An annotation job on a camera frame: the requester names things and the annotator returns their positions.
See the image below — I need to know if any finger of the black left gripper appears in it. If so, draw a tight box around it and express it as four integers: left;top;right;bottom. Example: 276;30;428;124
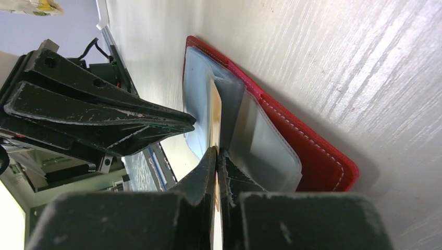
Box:
3;81;195;156
23;49;195;124

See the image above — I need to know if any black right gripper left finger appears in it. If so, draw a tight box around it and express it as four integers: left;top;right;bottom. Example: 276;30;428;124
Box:
26;146;217;249

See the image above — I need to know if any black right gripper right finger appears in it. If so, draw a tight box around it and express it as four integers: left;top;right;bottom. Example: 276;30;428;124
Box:
218;150;393;249

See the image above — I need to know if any red leather card holder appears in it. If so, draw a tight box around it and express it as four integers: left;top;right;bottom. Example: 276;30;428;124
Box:
186;35;359;192

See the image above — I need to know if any white card edgewise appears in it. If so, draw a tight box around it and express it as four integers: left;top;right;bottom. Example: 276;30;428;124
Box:
210;80;223;249

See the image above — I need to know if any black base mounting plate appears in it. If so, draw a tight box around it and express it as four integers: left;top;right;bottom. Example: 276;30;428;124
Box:
77;26;178;192

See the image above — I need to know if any yellow patterned hanging cloth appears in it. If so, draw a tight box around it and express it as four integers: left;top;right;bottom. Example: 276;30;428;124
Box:
1;0;64;16

